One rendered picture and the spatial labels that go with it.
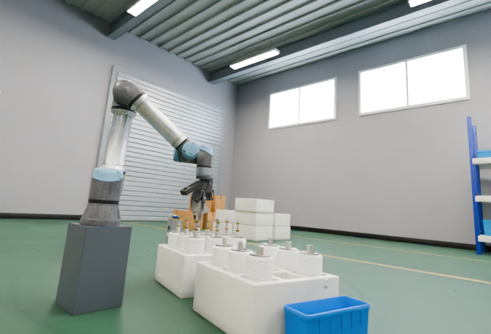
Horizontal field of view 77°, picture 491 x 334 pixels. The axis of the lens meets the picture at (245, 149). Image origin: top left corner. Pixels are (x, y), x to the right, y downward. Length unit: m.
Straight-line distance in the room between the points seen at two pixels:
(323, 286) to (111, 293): 0.79
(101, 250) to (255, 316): 0.63
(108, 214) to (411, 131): 5.81
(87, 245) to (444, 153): 5.78
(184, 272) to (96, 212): 0.46
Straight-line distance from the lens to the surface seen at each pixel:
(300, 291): 1.14
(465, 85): 6.52
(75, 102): 6.64
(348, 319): 1.14
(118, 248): 1.35
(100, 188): 1.35
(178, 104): 7.63
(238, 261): 1.15
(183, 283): 1.49
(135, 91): 1.44
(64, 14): 7.12
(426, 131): 6.43
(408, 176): 6.36
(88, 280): 1.33
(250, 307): 1.03
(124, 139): 1.53
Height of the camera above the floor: 0.40
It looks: 11 degrees up
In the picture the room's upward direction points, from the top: 4 degrees clockwise
